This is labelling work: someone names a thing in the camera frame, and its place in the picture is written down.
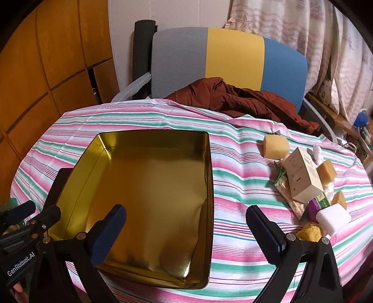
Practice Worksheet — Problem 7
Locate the white foam block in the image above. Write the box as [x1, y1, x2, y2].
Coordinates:
[315, 203, 352, 236]

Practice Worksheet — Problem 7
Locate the wooden side table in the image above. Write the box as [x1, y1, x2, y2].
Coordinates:
[306, 93, 373, 152]

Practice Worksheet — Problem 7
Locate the yellow sponge block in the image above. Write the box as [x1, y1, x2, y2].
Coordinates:
[316, 159, 338, 184]

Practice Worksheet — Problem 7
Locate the gold tin box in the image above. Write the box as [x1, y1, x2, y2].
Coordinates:
[48, 131, 214, 289]

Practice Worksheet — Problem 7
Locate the brown padded jacket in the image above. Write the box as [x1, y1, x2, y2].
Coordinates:
[163, 77, 320, 134]

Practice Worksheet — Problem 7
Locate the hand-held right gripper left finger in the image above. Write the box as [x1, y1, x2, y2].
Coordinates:
[28, 204, 128, 303]

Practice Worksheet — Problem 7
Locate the beige carton box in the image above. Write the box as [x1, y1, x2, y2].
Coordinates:
[282, 147, 325, 203]

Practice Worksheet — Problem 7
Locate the printed cardboard box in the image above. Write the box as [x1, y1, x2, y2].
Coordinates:
[316, 79, 340, 111]

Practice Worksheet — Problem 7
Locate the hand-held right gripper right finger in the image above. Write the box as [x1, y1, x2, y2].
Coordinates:
[245, 205, 344, 303]

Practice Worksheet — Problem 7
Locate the black rolled mat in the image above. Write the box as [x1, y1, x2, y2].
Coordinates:
[132, 20, 159, 100]

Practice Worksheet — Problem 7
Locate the clear plastic wrap ball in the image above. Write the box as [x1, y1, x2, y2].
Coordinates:
[322, 182, 335, 201]
[312, 145, 324, 164]

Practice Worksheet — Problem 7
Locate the pale patterned curtain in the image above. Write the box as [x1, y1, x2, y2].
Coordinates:
[224, 0, 373, 123]

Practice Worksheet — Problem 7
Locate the blue desk fan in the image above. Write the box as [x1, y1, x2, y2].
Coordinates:
[354, 109, 372, 129]

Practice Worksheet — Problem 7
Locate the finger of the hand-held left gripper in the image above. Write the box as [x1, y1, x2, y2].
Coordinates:
[0, 200, 37, 226]
[14, 205, 62, 248]

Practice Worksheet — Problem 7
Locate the grey yellow blue chair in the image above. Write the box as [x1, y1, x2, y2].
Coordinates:
[111, 27, 338, 143]

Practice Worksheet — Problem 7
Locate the orange wooden cabinet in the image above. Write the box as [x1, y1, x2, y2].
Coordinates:
[0, 0, 123, 204]

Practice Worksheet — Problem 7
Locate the cracker packet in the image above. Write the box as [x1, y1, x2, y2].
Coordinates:
[272, 160, 308, 220]

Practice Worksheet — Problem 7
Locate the purple packet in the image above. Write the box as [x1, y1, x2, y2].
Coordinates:
[306, 195, 331, 217]

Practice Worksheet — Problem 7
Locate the striped tablecloth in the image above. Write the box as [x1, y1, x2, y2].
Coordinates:
[10, 98, 369, 303]

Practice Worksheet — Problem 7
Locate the yellow sponge piece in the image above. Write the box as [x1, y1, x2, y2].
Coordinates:
[332, 191, 347, 210]
[263, 134, 289, 158]
[297, 222, 325, 242]

